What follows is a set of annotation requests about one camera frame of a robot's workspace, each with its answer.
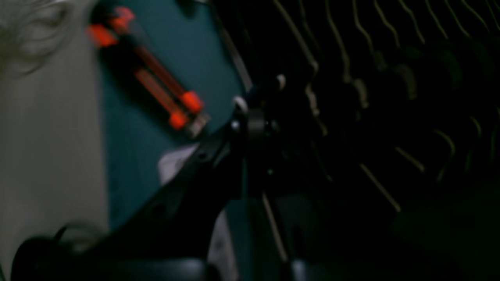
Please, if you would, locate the white paper card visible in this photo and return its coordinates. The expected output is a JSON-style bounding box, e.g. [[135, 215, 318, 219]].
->
[[157, 143, 199, 186]]

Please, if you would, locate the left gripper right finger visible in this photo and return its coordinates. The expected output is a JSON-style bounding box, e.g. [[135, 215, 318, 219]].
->
[[270, 125, 461, 281]]

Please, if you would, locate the teal table cloth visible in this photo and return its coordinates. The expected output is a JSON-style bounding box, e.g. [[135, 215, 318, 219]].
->
[[85, 0, 280, 281]]

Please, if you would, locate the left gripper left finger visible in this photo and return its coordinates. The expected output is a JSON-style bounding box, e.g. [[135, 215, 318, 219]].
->
[[11, 110, 268, 281]]

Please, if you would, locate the navy white striped t-shirt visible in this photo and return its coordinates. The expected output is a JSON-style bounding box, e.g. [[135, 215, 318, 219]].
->
[[212, 0, 499, 281]]

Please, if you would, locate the white coiled cable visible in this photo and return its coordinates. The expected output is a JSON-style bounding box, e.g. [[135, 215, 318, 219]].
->
[[0, 0, 79, 75]]

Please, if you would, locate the orange black utility knife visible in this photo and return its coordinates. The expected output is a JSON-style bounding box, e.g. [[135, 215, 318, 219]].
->
[[88, 0, 210, 138]]

